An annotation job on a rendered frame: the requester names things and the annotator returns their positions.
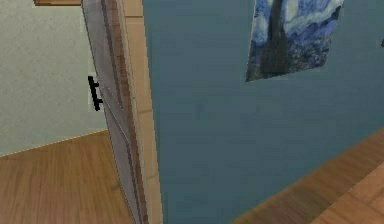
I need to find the grey room door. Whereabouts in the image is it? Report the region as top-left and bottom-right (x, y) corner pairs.
(80, 0), (150, 224)

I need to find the blue swirly night painting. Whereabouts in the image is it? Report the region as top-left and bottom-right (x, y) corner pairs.
(245, 0), (345, 83)

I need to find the light wooden door frame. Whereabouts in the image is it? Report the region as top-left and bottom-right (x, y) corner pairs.
(33, 0), (164, 224)

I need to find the black door handle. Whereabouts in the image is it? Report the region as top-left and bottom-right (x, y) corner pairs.
(87, 75), (104, 112)

